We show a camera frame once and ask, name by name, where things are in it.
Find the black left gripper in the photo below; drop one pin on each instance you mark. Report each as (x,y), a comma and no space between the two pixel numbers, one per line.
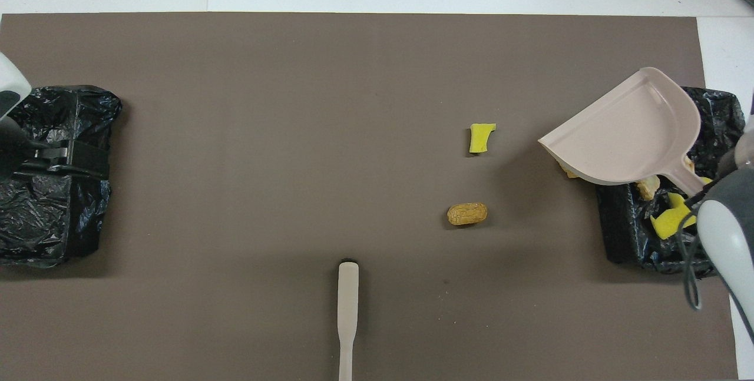
(12,151)

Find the beige brush with black bristles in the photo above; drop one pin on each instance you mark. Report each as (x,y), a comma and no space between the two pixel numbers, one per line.
(347,298)

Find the beige plastic dustpan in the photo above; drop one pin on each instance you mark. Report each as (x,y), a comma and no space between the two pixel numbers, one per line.
(630,133)

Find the pale crumbly cracker piece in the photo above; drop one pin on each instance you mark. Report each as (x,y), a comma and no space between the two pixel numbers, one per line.
(648,188)

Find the notched yellow sponge piece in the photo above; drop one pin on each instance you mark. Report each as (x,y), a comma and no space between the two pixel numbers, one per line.
(671,222)

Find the black bag lined bin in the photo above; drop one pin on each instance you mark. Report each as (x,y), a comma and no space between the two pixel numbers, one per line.
(618,234)
(35,228)

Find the brown table mat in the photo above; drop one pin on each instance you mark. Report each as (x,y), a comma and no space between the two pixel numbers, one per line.
(294,133)

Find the brown peanut shaped piece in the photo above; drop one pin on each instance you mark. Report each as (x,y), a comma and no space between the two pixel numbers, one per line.
(467,214)

